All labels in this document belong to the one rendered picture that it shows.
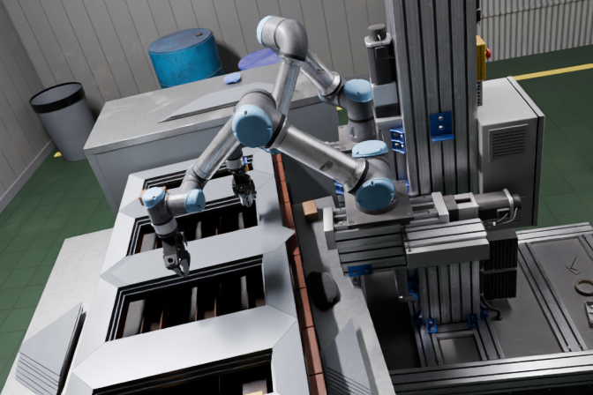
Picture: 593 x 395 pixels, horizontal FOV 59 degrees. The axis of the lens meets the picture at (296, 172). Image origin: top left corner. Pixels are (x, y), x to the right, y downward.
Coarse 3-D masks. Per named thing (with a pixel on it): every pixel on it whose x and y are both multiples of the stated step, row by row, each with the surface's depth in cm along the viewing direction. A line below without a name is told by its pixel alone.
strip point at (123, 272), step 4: (128, 260) 211; (132, 260) 210; (124, 264) 209; (128, 264) 209; (132, 264) 208; (116, 268) 208; (120, 268) 207; (124, 268) 207; (128, 268) 206; (132, 268) 206; (112, 272) 206; (116, 272) 205; (120, 272) 205; (124, 272) 204; (128, 272) 204; (116, 276) 204; (120, 276) 203; (124, 276) 203; (128, 276) 202; (124, 280) 200; (128, 280) 200; (128, 284) 198
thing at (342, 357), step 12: (348, 324) 181; (336, 336) 178; (348, 336) 177; (336, 348) 173; (348, 348) 173; (336, 360) 170; (348, 360) 169; (360, 360) 168; (336, 372) 166; (348, 372) 165; (360, 372) 164; (336, 384) 164; (348, 384) 162; (360, 384) 161
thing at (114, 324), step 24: (144, 216) 236; (192, 216) 237; (120, 264) 210; (240, 264) 198; (120, 288) 199; (144, 288) 199; (168, 288) 199; (264, 288) 187; (120, 312) 191; (240, 360) 161; (264, 360) 161; (120, 384) 161; (144, 384) 161; (168, 384) 161
